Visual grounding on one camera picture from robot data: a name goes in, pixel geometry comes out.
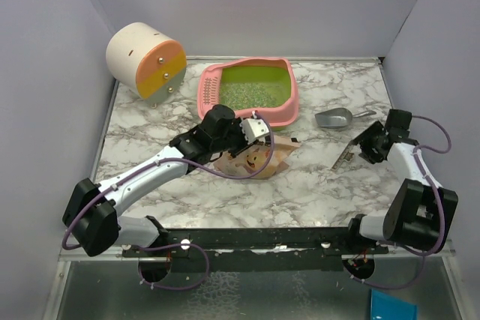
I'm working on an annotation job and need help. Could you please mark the orange cat litter bag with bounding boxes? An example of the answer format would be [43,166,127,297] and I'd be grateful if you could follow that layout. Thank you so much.
[213,135,301,179]

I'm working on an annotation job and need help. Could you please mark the grey metal litter scoop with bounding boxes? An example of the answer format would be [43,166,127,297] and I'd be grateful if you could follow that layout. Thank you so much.
[314,107,376,130]

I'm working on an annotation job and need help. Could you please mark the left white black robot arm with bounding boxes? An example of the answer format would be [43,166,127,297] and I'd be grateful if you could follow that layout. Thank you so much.
[61,105,273,257]

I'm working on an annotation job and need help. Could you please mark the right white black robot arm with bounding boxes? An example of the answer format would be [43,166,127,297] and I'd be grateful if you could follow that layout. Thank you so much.
[344,109,458,256]

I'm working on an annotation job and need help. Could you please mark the pink and green litter box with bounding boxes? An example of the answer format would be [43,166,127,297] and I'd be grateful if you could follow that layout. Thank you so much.
[196,57,299,129]

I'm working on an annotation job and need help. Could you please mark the cream cylindrical cat house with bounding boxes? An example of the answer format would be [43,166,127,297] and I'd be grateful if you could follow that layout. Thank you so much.
[106,22,187,107]

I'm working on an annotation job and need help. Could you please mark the blue plastic object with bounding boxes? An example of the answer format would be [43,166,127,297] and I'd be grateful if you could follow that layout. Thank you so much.
[370,290,418,320]

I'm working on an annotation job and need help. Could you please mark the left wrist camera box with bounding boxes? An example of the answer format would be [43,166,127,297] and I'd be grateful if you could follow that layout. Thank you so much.
[240,111,270,144]

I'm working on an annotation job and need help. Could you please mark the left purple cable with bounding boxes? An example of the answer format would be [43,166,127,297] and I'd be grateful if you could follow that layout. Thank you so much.
[61,115,275,250]

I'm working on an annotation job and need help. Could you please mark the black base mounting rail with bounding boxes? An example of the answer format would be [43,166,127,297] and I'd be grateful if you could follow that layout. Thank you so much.
[122,226,388,274]

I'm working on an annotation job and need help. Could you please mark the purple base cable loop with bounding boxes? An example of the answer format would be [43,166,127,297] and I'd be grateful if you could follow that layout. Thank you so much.
[137,243,212,291]

